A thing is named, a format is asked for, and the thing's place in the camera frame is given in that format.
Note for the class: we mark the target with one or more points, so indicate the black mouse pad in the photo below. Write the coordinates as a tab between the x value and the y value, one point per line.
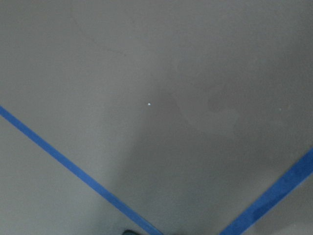
130	232

